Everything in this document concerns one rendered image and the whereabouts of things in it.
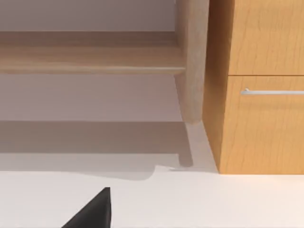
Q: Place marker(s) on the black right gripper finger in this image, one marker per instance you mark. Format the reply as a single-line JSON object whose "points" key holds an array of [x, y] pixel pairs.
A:
{"points": [[97, 211]]}

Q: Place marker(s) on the orange wooden cupboard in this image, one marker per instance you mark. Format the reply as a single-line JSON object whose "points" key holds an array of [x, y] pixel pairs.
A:
{"points": [[216, 95]]}

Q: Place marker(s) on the pale wooden open shelf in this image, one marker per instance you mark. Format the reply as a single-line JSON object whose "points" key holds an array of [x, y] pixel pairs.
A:
{"points": [[191, 71]]}

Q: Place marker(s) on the orange wooden drawer front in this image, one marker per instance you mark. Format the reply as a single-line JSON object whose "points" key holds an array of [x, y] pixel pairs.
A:
{"points": [[261, 133]]}

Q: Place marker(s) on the orange wooden cupboard door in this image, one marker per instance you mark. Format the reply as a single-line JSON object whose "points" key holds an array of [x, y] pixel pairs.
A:
{"points": [[266, 35]]}

